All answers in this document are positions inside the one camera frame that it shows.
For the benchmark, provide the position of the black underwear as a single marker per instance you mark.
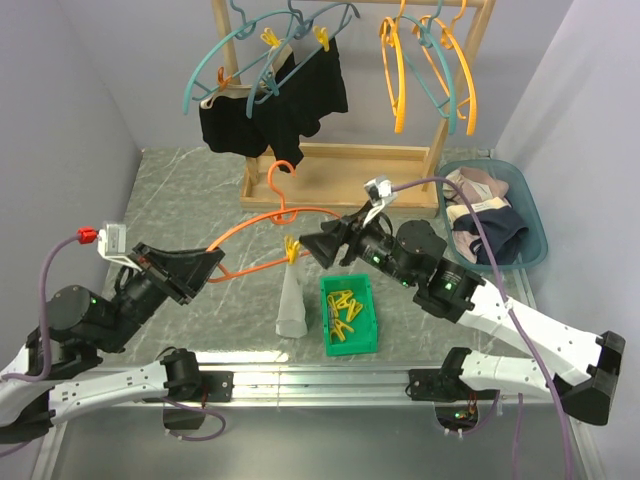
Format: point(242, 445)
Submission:
point(230, 125)
point(316, 90)

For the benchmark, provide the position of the black underwear front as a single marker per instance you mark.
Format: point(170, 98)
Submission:
point(316, 90)

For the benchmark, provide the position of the yellow clothespin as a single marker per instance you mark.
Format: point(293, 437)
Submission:
point(269, 37)
point(292, 249)
point(322, 36)

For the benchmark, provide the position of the teal laundry basket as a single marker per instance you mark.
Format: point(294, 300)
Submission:
point(535, 246)

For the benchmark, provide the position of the yellow clothespins in bin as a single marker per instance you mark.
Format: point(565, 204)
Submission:
point(343, 309)

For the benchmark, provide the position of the yellow hanger left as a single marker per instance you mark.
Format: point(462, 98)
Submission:
point(396, 88)

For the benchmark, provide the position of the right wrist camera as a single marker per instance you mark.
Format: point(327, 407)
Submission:
point(380, 193)

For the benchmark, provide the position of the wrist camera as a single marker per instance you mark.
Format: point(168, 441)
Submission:
point(111, 242)
point(380, 193)

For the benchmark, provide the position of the navy underwear in basket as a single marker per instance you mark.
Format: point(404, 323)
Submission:
point(505, 231)

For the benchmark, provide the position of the black underwear back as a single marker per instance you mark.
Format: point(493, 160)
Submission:
point(230, 125)

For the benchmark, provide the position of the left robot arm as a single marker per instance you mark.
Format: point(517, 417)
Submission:
point(44, 385)

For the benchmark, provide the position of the teal hanger right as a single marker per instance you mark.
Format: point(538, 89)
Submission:
point(435, 37)

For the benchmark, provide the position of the aluminium mounting rail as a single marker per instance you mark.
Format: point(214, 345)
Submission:
point(338, 421)

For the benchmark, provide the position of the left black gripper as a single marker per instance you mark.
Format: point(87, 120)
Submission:
point(189, 269)

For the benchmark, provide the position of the teal hanger left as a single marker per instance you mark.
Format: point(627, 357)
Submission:
point(232, 24)

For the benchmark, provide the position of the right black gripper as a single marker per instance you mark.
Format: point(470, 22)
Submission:
point(352, 230)

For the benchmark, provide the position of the wooden clothes rack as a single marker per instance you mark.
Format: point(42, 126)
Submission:
point(332, 175)

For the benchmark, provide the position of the green plastic bin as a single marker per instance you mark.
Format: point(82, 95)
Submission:
point(365, 338)

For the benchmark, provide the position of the beige underwear in basket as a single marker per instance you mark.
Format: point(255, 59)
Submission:
point(481, 190)

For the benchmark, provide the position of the white underwear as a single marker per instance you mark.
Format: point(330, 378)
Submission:
point(291, 318)

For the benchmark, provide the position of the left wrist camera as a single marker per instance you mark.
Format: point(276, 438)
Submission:
point(111, 242)

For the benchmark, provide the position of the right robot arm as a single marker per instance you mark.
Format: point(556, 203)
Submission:
point(579, 369)

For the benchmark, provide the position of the yellow clothespin on teal hanger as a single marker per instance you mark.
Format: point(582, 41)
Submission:
point(269, 37)

